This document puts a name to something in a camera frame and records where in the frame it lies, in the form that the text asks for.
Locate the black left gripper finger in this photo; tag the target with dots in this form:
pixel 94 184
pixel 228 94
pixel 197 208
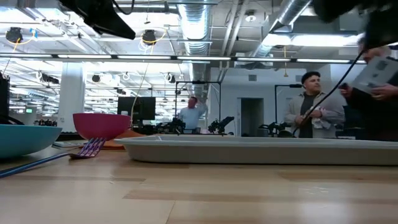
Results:
pixel 119 31

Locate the pink plastic bowl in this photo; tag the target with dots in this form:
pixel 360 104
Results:
pixel 101 126

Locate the iridescent purple fork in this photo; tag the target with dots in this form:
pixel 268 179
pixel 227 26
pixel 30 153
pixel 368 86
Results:
pixel 90 148

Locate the blue plastic plate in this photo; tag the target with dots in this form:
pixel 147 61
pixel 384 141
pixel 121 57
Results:
pixel 25 140

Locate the grey plastic tray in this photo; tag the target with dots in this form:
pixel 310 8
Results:
pixel 248 152

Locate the black background robot arm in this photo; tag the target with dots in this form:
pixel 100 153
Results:
pixel 43 122
pixel 273 127
pixel 169 126
pixel 217 124

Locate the white printed booklet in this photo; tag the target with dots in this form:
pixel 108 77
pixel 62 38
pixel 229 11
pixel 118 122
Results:
pixel 376 73

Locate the white column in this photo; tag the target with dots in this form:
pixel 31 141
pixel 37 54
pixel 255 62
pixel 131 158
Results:
pixel 71 96

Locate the black monitor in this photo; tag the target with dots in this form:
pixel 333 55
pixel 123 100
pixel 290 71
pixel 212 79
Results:
pixel 143 109

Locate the long ceiling light strip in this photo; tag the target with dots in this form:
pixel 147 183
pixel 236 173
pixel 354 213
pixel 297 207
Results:
pixel 199 58

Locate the person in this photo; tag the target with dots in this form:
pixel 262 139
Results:
pixel 191 116
pixel 329 112
pixel 367 118

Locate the white cloth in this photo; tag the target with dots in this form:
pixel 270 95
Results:
pixel 320 119

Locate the green exit sign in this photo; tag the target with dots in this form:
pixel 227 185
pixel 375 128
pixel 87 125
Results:
pixel 29 110

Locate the silver round air duct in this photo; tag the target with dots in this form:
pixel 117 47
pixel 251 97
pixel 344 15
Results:
pixel 194 25
pixel 289 12

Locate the black camera stand frame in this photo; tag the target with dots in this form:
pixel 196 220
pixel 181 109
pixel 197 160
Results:
pixel 198 82
pixel 289 86

